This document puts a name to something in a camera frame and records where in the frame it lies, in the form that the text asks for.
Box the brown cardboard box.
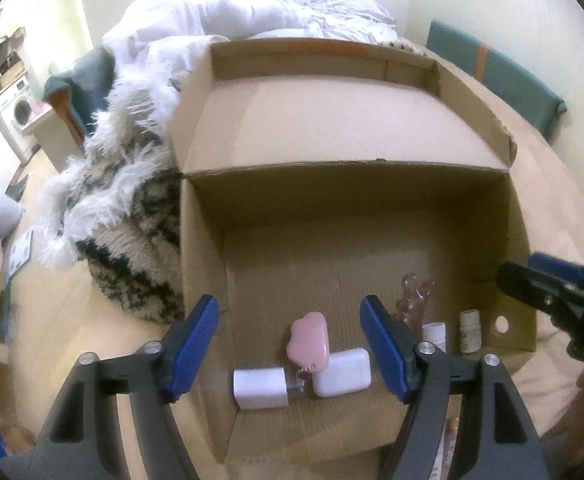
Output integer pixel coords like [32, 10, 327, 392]
[167, 40, 537, 463]

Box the teal armchair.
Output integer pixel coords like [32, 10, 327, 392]
[42, 50, 118, 136]

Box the white washing machine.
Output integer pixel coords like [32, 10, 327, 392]
[0, 77, 35, 136]

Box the clear pink hair clip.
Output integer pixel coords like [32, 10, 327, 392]
[394, 272, 435, 333]

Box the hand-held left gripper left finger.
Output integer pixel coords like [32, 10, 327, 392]
[27, 294, 221, 480]

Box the pink cloud-shaped case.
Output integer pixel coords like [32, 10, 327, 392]
[286, 311, 330, 373]

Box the small white bottle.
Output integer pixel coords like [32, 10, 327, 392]
[422, 322, 447, 353]

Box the black and white shaggy rug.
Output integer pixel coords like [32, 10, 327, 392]
[37, 35, 230, 323]

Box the white pill bottle red label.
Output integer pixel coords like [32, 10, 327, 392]
[459, 310, 482, 353]

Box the white rounded plastic case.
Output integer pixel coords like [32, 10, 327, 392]
[313, 348, 373, 399]

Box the white duvet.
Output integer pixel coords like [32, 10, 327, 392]
[102, 0, 400, 61]

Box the beige bedside cabinet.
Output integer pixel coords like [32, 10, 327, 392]
[22, 105, 80, 171]

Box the white charger adapter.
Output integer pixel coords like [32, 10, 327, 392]
[233, 367, 305, 410]

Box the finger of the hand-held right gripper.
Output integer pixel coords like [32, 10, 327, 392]
[528, 252, 584, 287]
[496, 260, 572, 322]

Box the teal cushion orange stripe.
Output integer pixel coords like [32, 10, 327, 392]
[426, 20, 567, 143]

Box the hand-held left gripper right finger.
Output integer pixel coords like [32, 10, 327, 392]
[360, 295, 545, 480]

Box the white bathroom scale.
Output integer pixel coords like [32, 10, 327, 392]
[7, 230, 35, 278]

